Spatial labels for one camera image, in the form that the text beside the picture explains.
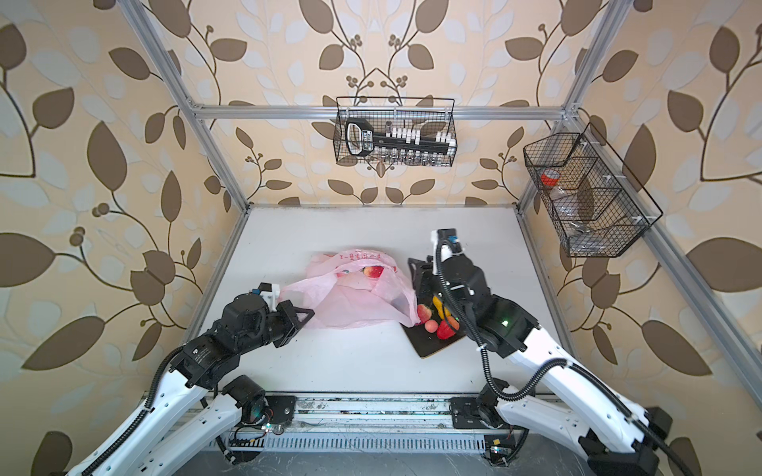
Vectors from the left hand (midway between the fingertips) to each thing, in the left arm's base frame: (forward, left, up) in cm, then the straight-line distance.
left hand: (318, 311), depth 71 cm
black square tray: (0, -27, -18) cm, 33 cm away
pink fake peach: (+4, -29, -17) cm, 34 cm away
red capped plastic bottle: (+40, -64, +11) cm, 76 cm away
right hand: (+7, -23, +11) cm, 27 cm away
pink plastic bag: (+17, -5, -19) cm, 26 cm away
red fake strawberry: (+6, -27, -13) cm, 30 cm away
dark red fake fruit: (+2, -33, -16) cm, 37 cm away
